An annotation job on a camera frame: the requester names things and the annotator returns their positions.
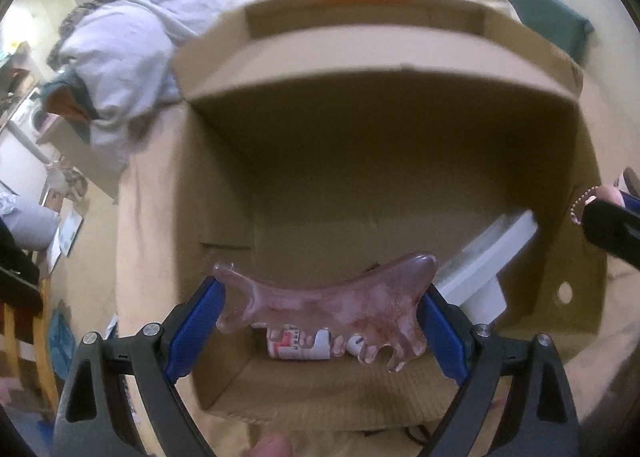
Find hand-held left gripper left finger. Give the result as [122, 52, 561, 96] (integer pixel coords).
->
[50, 276, 227, 457]

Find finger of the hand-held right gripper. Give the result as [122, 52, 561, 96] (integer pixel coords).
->
[582, 197, 640, 269]

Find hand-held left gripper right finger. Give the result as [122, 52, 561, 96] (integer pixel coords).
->
[421, 283, 582, 457]

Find pink gua sha board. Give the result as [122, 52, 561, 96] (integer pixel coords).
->
[212, 252, 440, 373]

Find cardboard box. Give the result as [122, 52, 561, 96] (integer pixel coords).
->
[117, 0, 610, 430]

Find person's left hand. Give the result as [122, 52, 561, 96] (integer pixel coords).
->
[249, 432, 294, 457]

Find white power adapter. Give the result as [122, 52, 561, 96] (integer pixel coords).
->
[437, 209, 539, 320]

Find small white red bottle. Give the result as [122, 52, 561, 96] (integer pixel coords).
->
[265, 327, 332, 362]

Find wooden chair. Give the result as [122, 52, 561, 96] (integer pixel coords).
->
[0, 277, 62, 413]

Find papers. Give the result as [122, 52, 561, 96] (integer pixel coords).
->
[47, 209, 86, 274]

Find black jacket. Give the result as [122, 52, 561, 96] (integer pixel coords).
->
[0, 222, 44, 314]

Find light blue bag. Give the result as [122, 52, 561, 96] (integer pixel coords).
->
[0, 192, 61, 252]

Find beige bedside cabinet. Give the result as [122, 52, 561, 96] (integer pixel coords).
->
[37, 116, 127, 204]

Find teal headboard cushion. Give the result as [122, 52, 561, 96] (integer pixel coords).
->
[437, 0, 595, 62]

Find teal orange cloth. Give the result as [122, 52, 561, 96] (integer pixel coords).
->
[41, 66, 99, 144]

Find white washing machine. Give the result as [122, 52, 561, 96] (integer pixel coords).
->
[7, 97, 49, 144]

